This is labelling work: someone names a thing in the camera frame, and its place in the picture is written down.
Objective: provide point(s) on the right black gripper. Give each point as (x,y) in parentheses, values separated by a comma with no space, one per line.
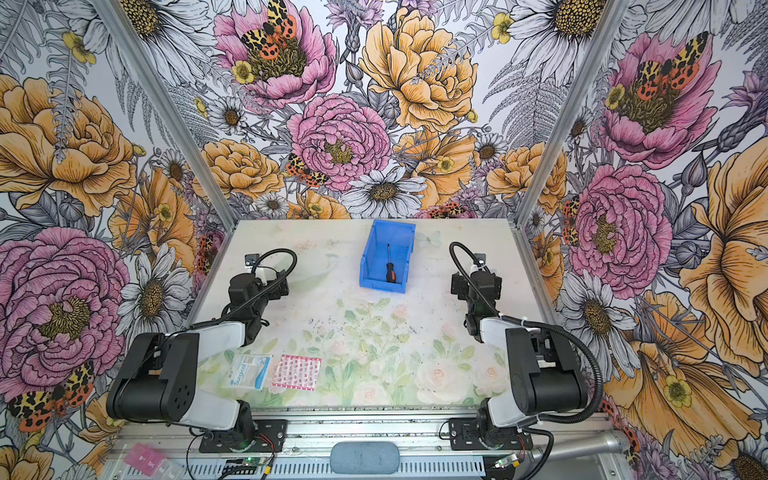
(461,283)

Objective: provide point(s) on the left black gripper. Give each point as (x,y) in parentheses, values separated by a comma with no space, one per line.
(276,293)

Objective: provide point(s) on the orange black handled screwdriver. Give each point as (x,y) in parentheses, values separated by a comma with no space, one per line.
(390,269)

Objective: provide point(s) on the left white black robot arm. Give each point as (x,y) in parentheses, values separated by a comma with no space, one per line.
(157,381)

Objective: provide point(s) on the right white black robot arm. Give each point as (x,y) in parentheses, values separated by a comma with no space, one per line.
(545,381)

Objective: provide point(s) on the white blue wipes packet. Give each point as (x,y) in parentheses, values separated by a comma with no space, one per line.
(248,372)

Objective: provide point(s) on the pink patterned plaster sheet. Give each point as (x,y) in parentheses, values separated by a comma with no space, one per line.
(297,373)

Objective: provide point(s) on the green circuit board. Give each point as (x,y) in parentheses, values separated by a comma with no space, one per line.
(249,466)

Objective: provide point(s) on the grey oval pad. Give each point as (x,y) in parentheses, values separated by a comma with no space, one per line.
(365,458)

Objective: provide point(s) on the pink plastic card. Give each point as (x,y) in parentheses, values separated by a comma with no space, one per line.
(146,460)

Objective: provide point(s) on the silver metal tube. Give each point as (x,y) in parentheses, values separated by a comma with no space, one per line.
(607,442)

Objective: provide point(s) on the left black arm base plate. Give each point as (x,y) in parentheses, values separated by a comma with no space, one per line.
(264,436)

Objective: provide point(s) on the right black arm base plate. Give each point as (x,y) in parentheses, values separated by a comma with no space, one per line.
(465,434)

